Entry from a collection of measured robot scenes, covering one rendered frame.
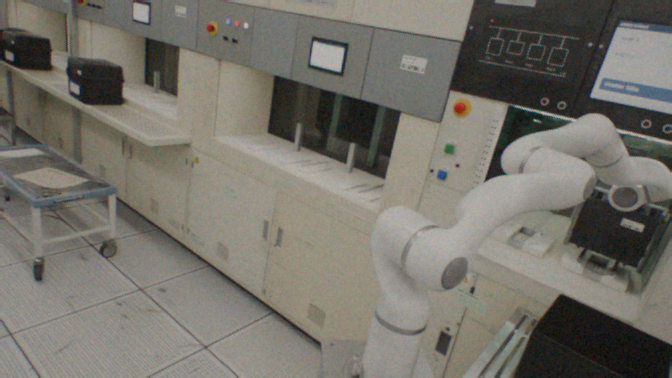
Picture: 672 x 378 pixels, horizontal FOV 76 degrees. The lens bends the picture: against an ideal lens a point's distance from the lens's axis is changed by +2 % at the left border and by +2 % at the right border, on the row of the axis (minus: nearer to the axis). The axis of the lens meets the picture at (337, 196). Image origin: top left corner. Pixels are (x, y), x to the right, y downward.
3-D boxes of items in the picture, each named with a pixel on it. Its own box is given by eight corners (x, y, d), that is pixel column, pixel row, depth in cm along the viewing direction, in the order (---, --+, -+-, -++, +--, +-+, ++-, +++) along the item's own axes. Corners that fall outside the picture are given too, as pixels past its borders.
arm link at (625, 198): (645, 173, 130) (610, 180, 136) (642, 179, 120) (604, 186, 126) (653, 200, 130) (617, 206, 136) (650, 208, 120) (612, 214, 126)
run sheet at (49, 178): (10, 176, 238) (10, 173, 237) (49, 167, 259) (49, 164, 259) (55, 191, 231) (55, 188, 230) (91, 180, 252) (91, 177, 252)
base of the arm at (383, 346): (349, 412, 93) (366, 343, 86) (339, 350, 110) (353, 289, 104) (432, 416, 96) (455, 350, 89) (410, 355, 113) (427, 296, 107)
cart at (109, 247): (-31, 217, 277) (-40, 145, 260) (57, 201, 318) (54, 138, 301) (35, 285, 228) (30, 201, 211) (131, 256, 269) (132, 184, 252)
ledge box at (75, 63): (63, 94, 290) (61, 54, 281) (107, 95, 311) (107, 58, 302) (81, 105, 273) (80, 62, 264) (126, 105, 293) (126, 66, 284)
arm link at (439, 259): (387, 269, 95) (436, 313, 83) (378, 227, 89) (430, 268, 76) (542, 175, 112) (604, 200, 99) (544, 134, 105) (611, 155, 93)
